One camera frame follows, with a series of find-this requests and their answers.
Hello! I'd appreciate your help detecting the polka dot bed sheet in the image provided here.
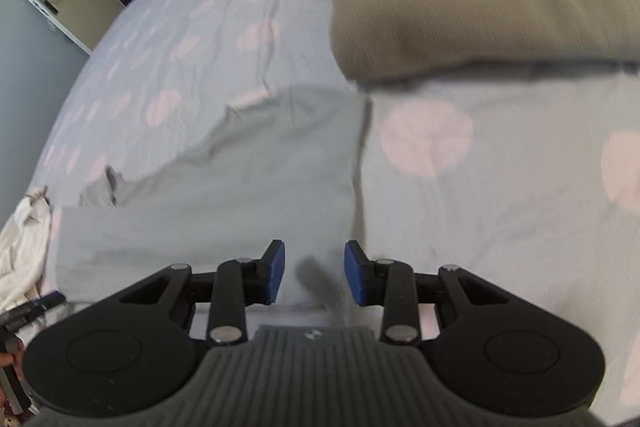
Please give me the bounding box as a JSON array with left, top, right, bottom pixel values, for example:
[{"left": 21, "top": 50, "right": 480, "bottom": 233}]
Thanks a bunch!
[{"left": 27, "top": 0, "right": 640, "bottom": 427}]

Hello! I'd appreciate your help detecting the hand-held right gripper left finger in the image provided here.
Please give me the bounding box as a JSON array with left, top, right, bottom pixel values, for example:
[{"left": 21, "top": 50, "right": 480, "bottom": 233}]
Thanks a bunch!
[{"left": 117, "top": 239, "right": 287, "bottom": 348}]

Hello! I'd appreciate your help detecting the grey garment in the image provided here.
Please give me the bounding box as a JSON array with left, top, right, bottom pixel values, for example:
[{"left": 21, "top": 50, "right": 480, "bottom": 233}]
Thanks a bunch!
[{"left": 47, "top": 84, "right": 373, "bottom": 323}]

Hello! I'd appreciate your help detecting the white garment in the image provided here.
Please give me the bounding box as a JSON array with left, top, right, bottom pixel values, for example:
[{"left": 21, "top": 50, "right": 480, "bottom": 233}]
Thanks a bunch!
[{"left": 0, "top": 187, "right": 56, "bottom": 313}]

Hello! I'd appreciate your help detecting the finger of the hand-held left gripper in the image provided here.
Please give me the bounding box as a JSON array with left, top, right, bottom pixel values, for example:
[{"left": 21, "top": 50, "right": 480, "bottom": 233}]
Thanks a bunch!
[{"left": 0, "top": 289, "right": 68, "bottom": 333}]

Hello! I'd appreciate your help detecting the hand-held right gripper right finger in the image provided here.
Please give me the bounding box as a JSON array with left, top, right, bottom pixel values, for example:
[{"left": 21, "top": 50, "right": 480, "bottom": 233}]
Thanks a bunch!
[{"left": 344, "top": 239, "right": 511, "bottom": 348}]

